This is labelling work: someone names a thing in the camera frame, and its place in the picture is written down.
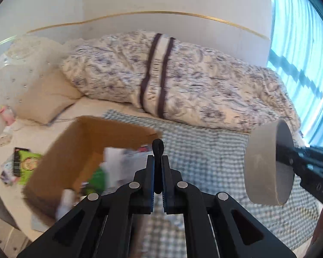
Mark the green snack packet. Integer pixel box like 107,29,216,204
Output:
84,167,107,195

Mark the white tape roll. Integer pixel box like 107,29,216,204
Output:
244,119,294,206

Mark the white cream tube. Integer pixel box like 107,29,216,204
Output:
55,189,78,221

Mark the clear plastic bag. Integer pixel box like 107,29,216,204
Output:
100,145,152,194

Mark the brown cardboard box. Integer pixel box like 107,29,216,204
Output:
23,116,162,227

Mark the green black package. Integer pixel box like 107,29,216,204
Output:
12,147,43,185

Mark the small card pile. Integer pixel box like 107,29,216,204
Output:
0,157,18,186

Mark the blue window curtain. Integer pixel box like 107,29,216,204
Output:
267,0,323,147

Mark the beige pillow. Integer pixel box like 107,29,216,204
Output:
14,69,83,124

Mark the pink small item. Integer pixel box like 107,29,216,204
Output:
0,105,16,126

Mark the floral beige duvet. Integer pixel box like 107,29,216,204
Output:
61,31,300,132

